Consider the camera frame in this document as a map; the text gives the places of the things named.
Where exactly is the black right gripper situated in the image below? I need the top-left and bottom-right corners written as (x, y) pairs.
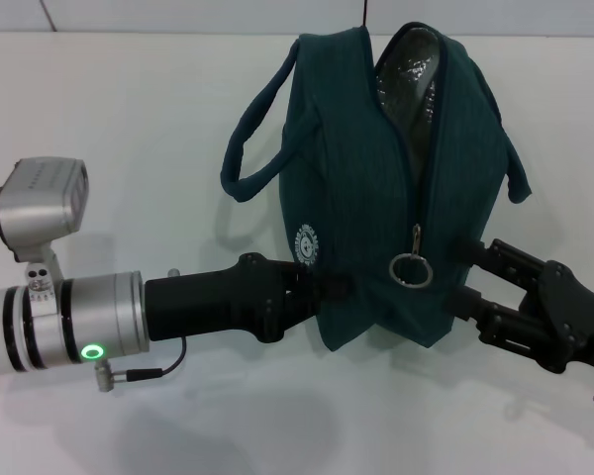
top-left (445, 237), bottom-right (594, 376)

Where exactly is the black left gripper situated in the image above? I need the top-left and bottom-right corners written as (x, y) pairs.
top-left (144, 251), bottom-right (358, 345)

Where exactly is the clear zipper pull ring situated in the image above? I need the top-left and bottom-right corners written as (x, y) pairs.
top-left (387, 223), bottom-right (435, 291)

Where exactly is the dark teal insulated lunch bag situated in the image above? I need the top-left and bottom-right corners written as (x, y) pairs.
top-left (220, 20), bottom-right (534, 352)

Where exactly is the left gripper cable with plug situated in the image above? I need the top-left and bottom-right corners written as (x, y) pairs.
top-left (94, 335), bottom-right (189, 394)

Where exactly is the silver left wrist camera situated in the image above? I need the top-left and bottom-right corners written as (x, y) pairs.
top-left (0, 156), bottom-right (91, 298)

